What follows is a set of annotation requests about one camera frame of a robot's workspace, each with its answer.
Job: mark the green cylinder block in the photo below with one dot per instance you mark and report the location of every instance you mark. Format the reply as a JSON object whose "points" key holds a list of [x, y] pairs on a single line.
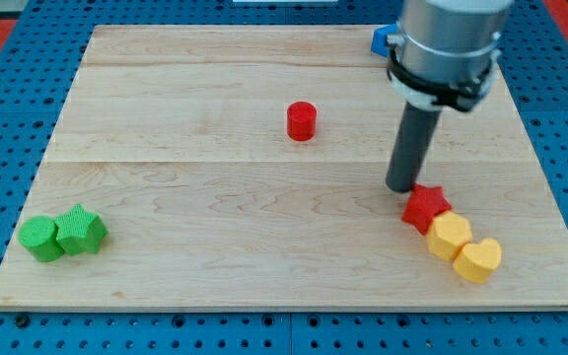
{"points": [[38, 236]]}

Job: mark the wooden board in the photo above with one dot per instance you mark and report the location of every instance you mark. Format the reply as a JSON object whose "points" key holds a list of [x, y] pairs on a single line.
{"points": [[177, 137]]}

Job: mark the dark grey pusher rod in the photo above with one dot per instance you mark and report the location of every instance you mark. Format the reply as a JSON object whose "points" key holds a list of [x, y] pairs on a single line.
{"points": [[411, 144]]}

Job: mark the green star block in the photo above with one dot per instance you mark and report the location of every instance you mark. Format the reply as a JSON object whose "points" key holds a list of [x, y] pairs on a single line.
{"points": [[80, 231]]}

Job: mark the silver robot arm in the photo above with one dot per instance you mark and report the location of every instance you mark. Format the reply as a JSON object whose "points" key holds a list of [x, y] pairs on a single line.
{"points": [[444, 52]]}

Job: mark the blue block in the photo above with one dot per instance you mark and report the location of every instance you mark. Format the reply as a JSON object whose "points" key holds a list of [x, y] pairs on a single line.
{"points": [[379, 43]]}

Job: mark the red star block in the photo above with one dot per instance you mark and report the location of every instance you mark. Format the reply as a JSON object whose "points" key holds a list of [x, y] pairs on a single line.
{"points": [[423, 205]]}

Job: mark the yellow heart block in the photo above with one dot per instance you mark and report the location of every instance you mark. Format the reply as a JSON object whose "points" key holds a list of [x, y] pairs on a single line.
{"points": [[477, 262]]}

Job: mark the red cylinder block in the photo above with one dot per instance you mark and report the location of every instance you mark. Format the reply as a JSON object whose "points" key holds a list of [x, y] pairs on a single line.
{"points": [[301, 121]]}

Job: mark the yellow hexagon block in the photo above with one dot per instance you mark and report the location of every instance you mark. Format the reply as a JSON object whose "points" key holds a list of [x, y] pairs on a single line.
{"points": [[448, 233]]}

